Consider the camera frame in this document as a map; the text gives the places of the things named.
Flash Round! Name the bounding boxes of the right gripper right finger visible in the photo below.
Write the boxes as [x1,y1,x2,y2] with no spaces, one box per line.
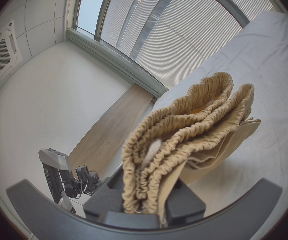
[166,177,206,226]

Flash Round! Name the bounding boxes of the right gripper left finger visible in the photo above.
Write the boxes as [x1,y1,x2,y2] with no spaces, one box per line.
[83,168,124,221]

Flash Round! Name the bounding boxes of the tan garment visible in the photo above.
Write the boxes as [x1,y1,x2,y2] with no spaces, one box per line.
[122,71,262,229]

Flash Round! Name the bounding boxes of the window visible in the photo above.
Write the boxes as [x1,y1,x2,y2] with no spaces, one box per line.
[76,0,276,90]

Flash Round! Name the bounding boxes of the white ceiling air vent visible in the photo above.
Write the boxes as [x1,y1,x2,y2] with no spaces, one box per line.
[0,19,22,95]

